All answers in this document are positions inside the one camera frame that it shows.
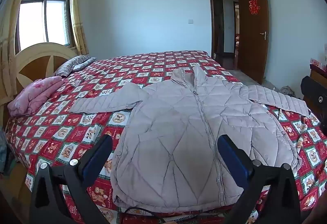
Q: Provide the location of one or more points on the window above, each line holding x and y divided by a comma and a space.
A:
33, 24

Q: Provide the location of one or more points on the grey patterned cloth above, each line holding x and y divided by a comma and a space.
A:
287, 91

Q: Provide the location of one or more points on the wooden bed headboard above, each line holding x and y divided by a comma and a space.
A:
38, 60

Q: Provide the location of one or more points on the dark inner door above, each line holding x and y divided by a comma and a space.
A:
218, 27

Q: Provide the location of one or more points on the striped pillow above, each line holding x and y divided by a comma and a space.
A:
71, 65

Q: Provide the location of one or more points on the red printed bedsheet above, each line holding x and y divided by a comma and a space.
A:
76, 134

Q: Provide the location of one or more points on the pink box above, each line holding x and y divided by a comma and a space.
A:
315, 61

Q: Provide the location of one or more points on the red paper door decoration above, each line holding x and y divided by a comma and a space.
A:
253, 7

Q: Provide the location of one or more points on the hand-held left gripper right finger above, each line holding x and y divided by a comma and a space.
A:
233, 160

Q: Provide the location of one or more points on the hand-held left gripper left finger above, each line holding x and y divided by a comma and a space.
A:
94, 162

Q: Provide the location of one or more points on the brown wooden door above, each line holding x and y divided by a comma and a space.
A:
253, 47

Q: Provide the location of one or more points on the wooden dresser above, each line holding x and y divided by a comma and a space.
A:
318, 75

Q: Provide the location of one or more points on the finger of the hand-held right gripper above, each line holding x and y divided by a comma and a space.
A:
314, 96

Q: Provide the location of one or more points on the pink folded quilt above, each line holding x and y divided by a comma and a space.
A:
33, 96

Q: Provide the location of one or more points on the light grey quilted jacket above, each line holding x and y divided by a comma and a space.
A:
178, 137

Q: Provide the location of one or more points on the brown door frame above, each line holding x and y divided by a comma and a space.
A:
210, 22

